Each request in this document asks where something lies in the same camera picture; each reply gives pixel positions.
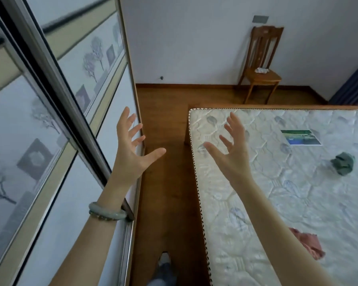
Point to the person's left thumb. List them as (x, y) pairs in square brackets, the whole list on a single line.
[(153, 154)]

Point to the person's right forearm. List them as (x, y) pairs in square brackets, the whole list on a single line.
[(280, 235)]

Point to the green blue mattress label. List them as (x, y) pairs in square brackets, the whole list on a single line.
[(301, 137)]

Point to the person's left little finger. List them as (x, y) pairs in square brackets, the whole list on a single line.
[(123, 122)]

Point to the white quilted mattress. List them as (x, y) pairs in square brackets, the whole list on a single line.
[(286, 187)]

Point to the grey wall plate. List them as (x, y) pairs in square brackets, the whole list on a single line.
[(260, 19)]

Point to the person's grey trouser leg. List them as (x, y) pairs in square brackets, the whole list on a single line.
[(165, 275)]

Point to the sliding door wardrobe tree print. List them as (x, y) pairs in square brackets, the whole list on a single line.
[(41, 122)]

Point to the dark blue curtain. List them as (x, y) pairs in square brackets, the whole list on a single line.
[(353, 86)]

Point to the pale green jade bangle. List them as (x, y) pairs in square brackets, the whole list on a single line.
[(107, 212)]

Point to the white crumpled cloth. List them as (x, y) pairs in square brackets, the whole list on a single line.
[(261, 70)]

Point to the person's left forearm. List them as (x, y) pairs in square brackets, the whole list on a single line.
[(95, 238)]

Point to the person's grey shoe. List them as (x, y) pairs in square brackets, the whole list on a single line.
[(164, 258)]

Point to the person's left middle finger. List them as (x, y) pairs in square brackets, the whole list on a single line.
[(136, 130)]

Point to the person's right hand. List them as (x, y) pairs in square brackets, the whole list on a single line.
[(237, 163)]

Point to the person's right thumb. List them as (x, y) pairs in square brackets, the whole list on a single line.
[(214, 153)]

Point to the person's left hand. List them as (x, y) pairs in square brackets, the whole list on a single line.
[(128, 159)]

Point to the person's right middle finger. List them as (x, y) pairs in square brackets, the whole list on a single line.
[(229, 132)]

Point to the pink crumpled cloth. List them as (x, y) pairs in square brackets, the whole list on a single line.
[(308, 242)]

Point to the green crumpled cloth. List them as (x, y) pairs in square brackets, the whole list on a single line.
[(343, 163)]

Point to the wooden chair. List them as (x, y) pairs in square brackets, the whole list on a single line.
[(262, 74)]

